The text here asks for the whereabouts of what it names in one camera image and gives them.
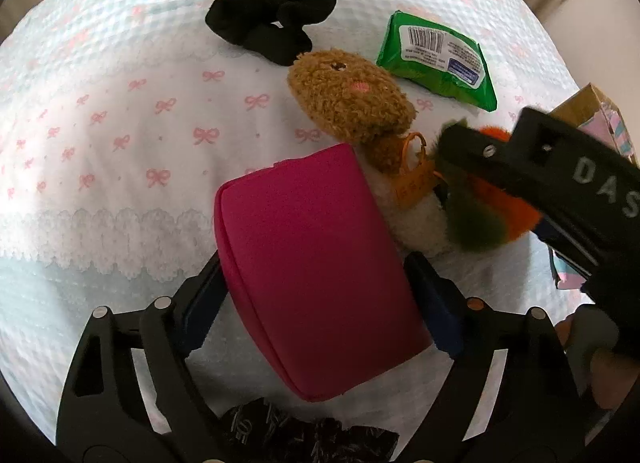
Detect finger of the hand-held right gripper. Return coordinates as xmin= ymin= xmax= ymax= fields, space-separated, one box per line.
xmin=531 ymin=217 xmax=597 ymax=280
xmin=439 ymin=120 xmax=517 ymax=185

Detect bow print bedspread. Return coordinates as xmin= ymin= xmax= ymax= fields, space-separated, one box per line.
xmin=0 ymin=0 xmax=608 ymax=449

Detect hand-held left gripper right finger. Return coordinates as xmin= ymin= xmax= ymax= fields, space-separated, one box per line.
xmin=399 ymin=252 xmax=590 ymax=463

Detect magenta zip pouch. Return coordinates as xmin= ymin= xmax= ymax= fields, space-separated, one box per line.
xmin=214 ymin=143 xmax=432 ymax=403

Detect brown plush bunny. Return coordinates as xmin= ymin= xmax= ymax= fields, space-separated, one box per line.
xmin=287 ymin=48 xmax=452 ymax=255

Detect orange keyring tag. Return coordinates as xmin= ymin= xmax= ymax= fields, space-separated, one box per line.
xmin=393 ymin=132 xmax=445 ymax=209

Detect black socks bundle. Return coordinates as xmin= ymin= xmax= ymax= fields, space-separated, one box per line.
xmin=204 ymin=0 xmax=339 ymax=67

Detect green tissue packet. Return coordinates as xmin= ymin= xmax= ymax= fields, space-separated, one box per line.
xmin=375 ymin=10 xmax=499 ymax=113

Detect pastel patterned cardboard box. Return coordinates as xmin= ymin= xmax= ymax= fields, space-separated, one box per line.
xmin=549 ymin=84 xmax=640 ymax=290

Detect orange and green plush toy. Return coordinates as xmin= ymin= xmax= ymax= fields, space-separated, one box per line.
xmin=436 ymin=118 xmax=545 ymax=251

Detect black patterned cloth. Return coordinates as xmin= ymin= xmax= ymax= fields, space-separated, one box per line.
xmin=221 ymin=397 xmax=401 ymax=463

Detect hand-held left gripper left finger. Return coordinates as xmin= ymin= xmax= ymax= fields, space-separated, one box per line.
xmin=56 ymin=250 xmax=231 ymax=463

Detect person's right hand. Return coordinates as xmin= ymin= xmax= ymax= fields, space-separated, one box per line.
xmin=555 ymin=304 xmax=640 ymax=410

